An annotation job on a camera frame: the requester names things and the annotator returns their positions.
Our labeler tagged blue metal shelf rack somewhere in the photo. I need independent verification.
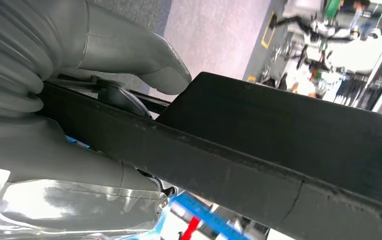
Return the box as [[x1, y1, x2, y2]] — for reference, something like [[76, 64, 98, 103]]
[[65, 135, 256, 240]]

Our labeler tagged white car with red stripe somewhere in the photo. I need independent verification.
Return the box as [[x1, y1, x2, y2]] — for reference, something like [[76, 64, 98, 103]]
[[161, 206, 218, 240]]

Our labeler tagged person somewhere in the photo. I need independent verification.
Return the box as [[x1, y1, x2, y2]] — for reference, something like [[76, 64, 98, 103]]
[[348, 0, 374, 34]]

